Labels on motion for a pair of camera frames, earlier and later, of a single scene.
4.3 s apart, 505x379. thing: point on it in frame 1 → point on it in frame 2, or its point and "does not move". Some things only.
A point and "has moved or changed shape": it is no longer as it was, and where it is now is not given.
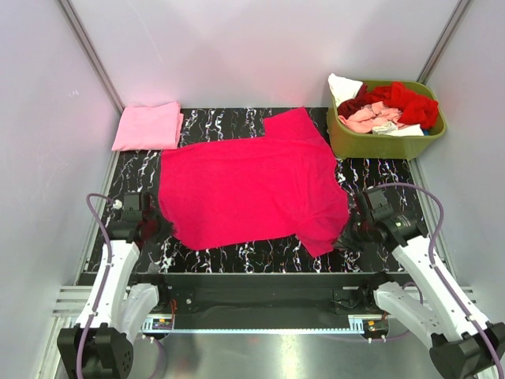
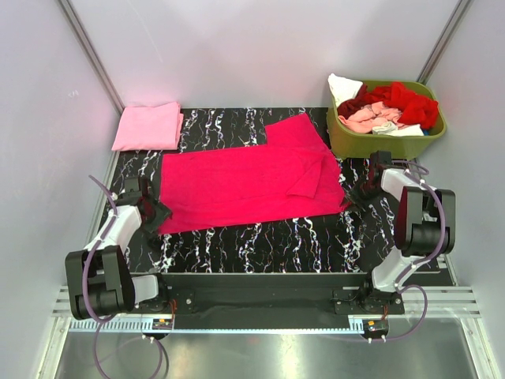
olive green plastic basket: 345,144 does not move
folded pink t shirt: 149,128 does not move
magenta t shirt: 286,184 has moved or changed shape
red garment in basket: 409,106 does not move
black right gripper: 345,240 → 354,198
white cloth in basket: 343,88 does not move
